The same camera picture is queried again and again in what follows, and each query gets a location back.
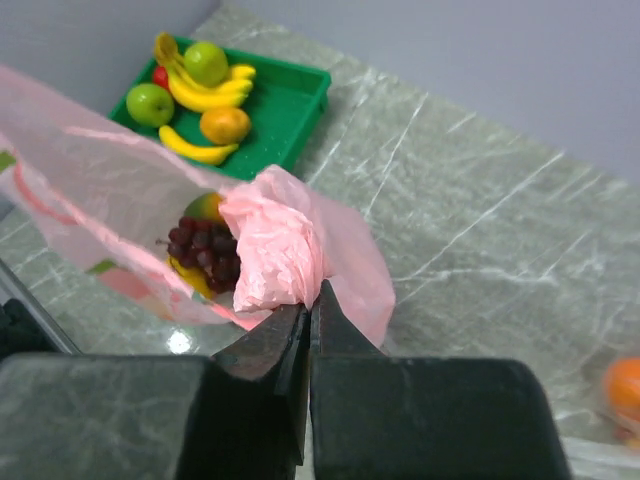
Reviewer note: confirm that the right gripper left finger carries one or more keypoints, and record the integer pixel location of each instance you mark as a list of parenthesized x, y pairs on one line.
[(239, 414)]

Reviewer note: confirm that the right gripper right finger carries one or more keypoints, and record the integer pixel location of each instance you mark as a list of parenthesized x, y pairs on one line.
[(381, 417)]

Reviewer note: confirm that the dark fake grape bunch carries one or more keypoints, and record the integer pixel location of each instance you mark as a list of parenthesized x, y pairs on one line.
[(207, 245)]

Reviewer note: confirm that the green red fake mango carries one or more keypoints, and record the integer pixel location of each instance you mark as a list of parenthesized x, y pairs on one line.
[(205, 207)]

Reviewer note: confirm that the pink plastic bag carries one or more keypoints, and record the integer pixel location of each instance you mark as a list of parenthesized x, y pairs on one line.
[(101, 195)]

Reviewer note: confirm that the clear bag of fruits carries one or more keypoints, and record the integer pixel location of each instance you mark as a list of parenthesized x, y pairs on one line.
[(617, 400)]

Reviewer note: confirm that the yellow fake banana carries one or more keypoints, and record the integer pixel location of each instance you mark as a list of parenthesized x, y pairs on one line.
[(208, 155)]

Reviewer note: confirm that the orange fake orange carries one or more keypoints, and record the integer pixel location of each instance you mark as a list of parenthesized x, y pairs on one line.
[(225, 125)]

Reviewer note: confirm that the green fake apple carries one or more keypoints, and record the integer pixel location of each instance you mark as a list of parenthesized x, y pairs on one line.
[(150, 105)]

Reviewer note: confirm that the red fake strawberry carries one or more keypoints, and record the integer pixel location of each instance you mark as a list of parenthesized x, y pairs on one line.
[(160, 77)]

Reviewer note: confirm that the green fake pear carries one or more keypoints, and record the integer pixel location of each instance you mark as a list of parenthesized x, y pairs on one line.
[(206, 63)]

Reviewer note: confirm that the green plastic tray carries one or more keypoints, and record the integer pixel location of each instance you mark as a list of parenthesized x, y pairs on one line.
[(285, 105)]

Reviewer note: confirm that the small yellow banana bunch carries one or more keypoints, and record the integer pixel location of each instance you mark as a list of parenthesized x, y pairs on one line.
[(231, 92)]

